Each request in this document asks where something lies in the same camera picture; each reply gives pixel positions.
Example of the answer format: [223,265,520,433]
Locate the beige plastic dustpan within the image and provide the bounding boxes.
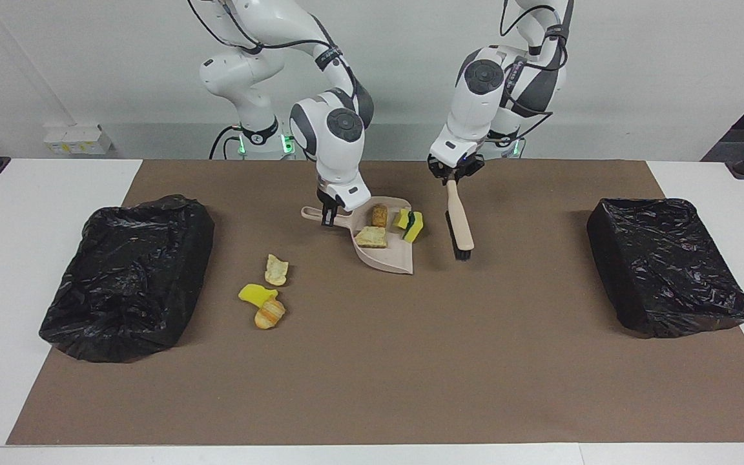
[301,196,419,275]

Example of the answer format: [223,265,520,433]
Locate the white wall socket box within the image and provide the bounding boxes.
[44,124,114,156]

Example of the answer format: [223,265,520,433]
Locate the beige foam chunk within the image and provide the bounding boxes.
[264,254,290,287]
[355,226,388,249]

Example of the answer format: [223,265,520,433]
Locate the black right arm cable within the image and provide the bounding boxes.
[186,0,347,72]

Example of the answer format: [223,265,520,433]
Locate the brown table mat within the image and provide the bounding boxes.
[7,160,744,446]

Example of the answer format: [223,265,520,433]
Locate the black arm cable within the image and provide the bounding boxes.
[186,0,347,72]
[500,0,570,140]

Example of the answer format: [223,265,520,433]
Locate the orange striped bread piece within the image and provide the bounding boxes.
[254,298,287,330]

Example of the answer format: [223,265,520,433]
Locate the beige hand brush black bristles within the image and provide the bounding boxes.
[444,180,475,261]

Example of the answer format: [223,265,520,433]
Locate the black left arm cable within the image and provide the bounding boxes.
[500,0,570,140]

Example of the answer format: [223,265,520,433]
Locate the black bag lined bin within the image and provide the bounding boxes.
[586,198,744,338]
[39,194,216,363]

